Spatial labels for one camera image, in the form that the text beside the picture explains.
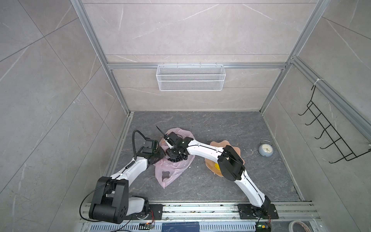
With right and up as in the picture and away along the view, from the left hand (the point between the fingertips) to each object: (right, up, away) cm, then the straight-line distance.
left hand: (163, 149), depth 91 cm
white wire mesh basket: (+17, +49, +10) cm, 53 cm away
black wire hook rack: (+83, +4, -32) cm, 89 cm away
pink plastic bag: (+5, -11, -10) cm, 16 cm away
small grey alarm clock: (+67, 0, +2) cm, 67 cm away
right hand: (+4, -2, +4) cm, 6 cm away
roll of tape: (+67, -33, -22) cm, 77 cm away
